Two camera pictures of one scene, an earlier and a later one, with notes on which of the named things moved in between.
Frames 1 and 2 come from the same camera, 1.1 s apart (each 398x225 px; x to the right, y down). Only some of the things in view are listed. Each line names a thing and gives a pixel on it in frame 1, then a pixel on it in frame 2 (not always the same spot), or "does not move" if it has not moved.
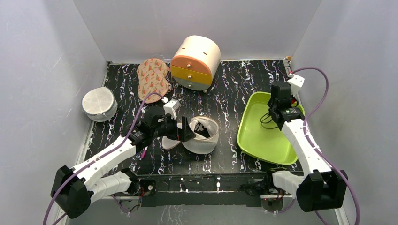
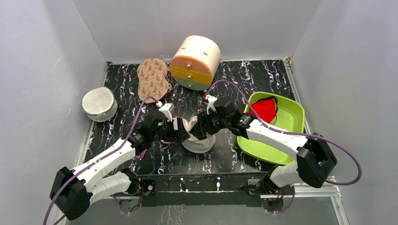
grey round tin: [99, 104] does not move
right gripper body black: [273, 103] → [202, 124]
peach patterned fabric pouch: [152, 74] does not move
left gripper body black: [168, 129] does not move
